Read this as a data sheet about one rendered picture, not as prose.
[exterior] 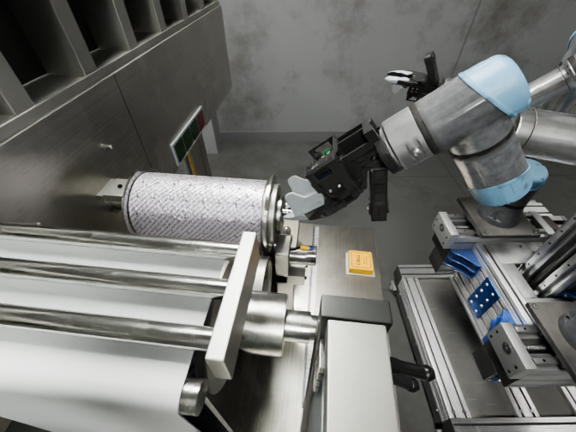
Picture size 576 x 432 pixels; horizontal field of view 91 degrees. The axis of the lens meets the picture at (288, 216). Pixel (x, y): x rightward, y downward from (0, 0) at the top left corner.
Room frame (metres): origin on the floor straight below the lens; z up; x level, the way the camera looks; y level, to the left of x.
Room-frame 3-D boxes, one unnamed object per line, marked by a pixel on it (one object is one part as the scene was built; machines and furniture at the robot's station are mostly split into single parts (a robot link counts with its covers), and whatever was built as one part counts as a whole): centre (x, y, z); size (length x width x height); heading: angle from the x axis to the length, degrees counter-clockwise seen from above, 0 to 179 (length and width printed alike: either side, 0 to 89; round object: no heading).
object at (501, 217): (0.82, -0.85, 0.87); 0.15 x 0.15 x 0.10
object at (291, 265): (0.35, -0.01, 1.05); 0.06 x 0.05 x 0.31; 84
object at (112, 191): (0.42, 0.32, 1.28); 0.06 x 0.05 x 0.02; 84
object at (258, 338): (0.14, 0.03, 1.34); 0.06 x 0.06 x 0.06; 84
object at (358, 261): (0.52, -0.22, 0.91); 0.07 x 0.07 x 0.02; 84
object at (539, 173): (0.83, -0.85, 0.98); 0.13 x 0.12 x 0.14; 155
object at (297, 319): (0.13, -0.03, 1.34); 0.06 x 0.03 x 0.03; 84
